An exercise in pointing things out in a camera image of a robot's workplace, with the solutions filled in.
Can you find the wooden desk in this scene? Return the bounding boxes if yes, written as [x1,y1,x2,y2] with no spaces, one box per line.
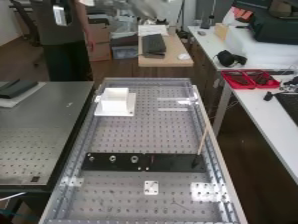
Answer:
[137,31,196,68]

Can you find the small white square plate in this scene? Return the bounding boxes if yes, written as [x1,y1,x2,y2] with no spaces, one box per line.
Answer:
[143,180,160,195]

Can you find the black folded cloth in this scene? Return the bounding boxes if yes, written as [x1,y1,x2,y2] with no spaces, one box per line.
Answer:
[0,78,40,100]

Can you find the grey metal table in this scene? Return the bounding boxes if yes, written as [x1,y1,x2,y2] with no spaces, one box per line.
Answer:
[0,80,96,194]

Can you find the black plate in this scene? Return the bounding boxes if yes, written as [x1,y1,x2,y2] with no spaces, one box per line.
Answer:
[82,152,209,174]

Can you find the thin stick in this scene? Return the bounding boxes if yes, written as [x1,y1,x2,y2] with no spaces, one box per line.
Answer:
[196,114,215,157]

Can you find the small white box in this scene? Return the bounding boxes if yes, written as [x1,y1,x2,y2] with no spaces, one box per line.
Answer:
[94,87,137,118]

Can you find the black bag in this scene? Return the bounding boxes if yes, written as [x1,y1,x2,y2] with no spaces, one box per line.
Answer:
[248,0,298,45]

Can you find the red tray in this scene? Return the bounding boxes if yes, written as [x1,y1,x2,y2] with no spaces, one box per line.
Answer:
[220,69,259,90]
[245,69,282,89]

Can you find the cardboard box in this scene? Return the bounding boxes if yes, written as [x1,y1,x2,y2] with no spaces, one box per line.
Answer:
[86,23,112,63]

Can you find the person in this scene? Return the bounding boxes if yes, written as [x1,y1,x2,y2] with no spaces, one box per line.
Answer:
[32,0,98,83]

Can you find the clear box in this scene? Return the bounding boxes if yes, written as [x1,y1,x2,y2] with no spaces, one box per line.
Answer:
[39,77,249,224]

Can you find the black headphones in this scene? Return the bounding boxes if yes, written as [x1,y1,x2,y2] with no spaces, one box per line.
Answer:
[216,49,249,68]

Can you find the white desk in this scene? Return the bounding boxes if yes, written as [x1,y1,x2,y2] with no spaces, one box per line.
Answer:
[231,74,298,186]
[188,24,298,72]

